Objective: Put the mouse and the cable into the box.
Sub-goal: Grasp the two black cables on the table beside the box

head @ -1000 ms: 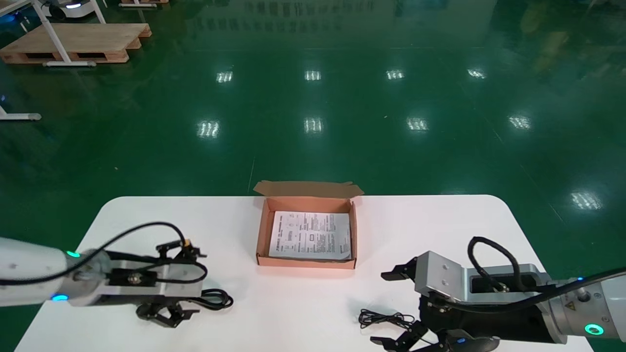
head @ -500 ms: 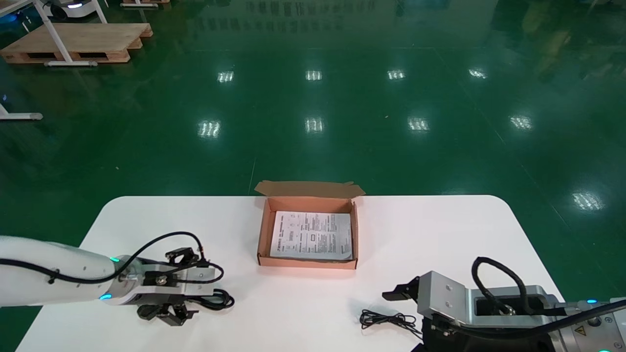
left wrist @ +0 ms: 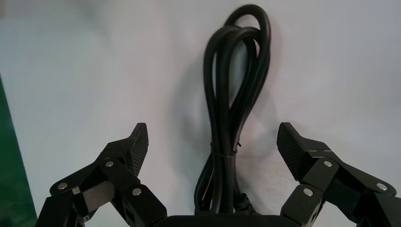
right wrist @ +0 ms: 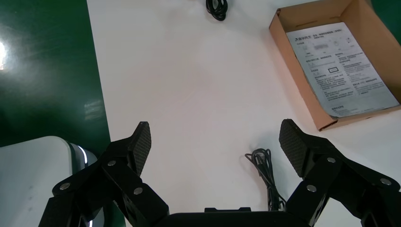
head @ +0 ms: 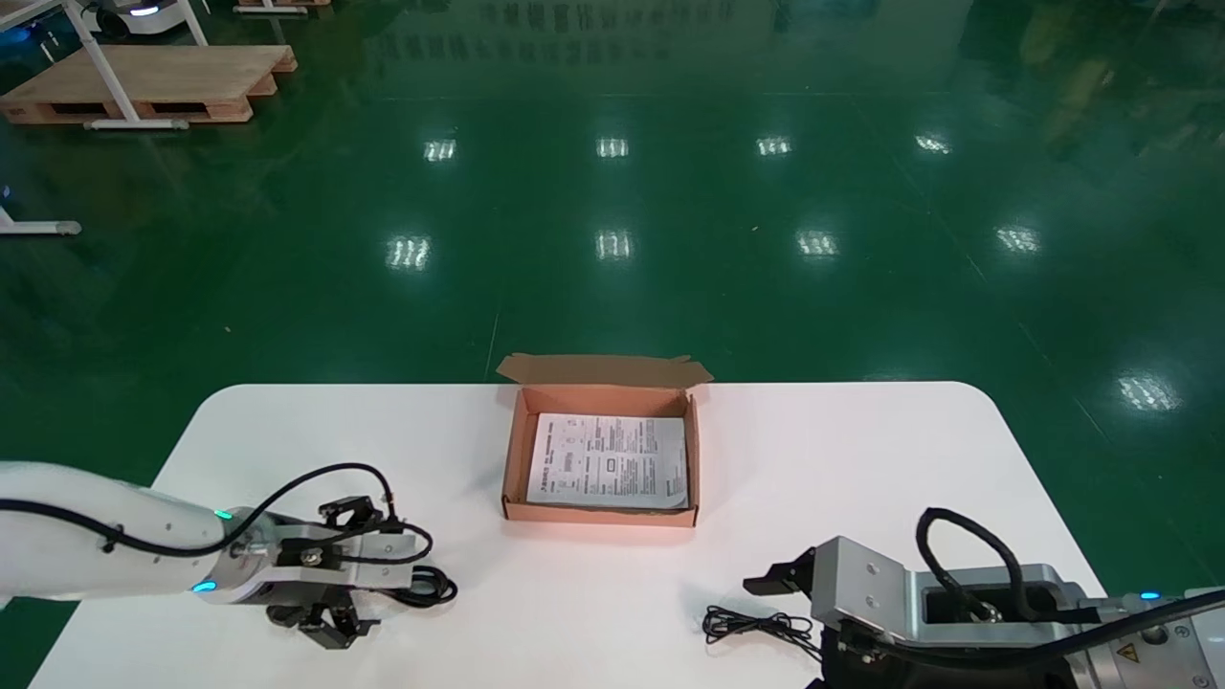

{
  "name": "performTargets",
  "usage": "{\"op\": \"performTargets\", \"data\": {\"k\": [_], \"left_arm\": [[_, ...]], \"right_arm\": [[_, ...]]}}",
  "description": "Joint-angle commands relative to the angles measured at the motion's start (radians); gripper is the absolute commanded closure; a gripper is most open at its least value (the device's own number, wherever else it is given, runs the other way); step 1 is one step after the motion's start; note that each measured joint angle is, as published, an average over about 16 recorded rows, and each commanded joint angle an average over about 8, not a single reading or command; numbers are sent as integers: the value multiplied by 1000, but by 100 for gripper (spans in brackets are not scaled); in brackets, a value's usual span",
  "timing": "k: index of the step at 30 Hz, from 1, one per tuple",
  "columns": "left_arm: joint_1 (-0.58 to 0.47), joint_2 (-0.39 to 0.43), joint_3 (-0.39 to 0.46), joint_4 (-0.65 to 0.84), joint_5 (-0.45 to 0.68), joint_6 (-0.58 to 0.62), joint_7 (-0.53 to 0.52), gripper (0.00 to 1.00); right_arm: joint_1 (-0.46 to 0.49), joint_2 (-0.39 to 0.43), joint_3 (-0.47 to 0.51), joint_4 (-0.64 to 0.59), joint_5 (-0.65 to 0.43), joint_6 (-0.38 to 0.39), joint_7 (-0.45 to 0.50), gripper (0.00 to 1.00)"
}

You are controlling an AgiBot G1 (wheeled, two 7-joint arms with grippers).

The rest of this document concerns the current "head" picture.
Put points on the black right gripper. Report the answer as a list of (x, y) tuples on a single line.
[(957, 670)]

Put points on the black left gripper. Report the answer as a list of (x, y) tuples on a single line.
[(325, 597)]

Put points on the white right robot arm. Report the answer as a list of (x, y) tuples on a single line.
[(1177, 660)]

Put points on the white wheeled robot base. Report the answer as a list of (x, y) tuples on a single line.
[(144, 14)]

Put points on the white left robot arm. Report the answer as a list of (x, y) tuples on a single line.
[(57, 565)]

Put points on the brown cardboard storage box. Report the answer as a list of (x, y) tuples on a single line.
[(517, 450)]

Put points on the white printed instruction sheet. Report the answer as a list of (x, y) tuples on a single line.
[(608, 459)]

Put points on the wooden pallet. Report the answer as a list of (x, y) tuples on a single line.
[(191, 72), (282, 6)]

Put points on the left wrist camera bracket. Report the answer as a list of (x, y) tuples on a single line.
[(368, 545)]

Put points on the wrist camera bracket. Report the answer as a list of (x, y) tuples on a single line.
[(861, 584), (368, 545)]

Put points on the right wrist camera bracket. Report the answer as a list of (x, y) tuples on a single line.
[(861, 584)]

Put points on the white table frame leg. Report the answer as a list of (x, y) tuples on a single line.
[(105, 67)]

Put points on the white table leg post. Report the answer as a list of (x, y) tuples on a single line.
[(194, 21)]

